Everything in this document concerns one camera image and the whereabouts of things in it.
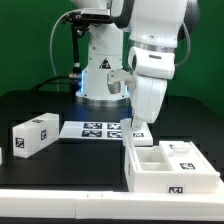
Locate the white cabinet body box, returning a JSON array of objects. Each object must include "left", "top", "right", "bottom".
[{"left": 125, "top": 145, "right": 221, "bottom": 194}]

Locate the white cabinet top block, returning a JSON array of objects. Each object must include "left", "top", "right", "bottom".
[{"left": 12, "top": 113, "right": 59, "bottom": 158}]

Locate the white door panel with pegs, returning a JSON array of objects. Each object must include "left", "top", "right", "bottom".
[{"left": 159, "top": 141, "right": 218, "bottom": 175}]

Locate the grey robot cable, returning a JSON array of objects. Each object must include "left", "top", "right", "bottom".
[{"left": 49, "top": 9, "right": 81, "bottom": 78}]

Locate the white marker base sheet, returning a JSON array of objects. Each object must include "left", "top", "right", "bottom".
[{"left": 59, "top": 121, "right": 122, "bottom": 140}]

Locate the white door panel with knob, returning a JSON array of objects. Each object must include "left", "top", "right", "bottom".
[{"left": 120, "top": 118, "right": 153, "bottom": 146}]

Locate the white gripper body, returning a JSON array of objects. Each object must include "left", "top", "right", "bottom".
[{"left": 128, "top": 47, "right": 175, "bottom": 123}]

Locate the white part at left edge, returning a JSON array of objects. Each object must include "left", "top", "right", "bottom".
[{"left": 0, "top": 147, "right": 2, "bottom": 166}]

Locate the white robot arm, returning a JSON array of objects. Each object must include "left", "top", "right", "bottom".
[{"left": 71, "top": 0, "right": 200, "bottom": 129}]

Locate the white L-shaped fence frame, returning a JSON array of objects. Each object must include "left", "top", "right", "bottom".
[{"left": 0, "top": 181, "right": 224, "bottom": 221}]

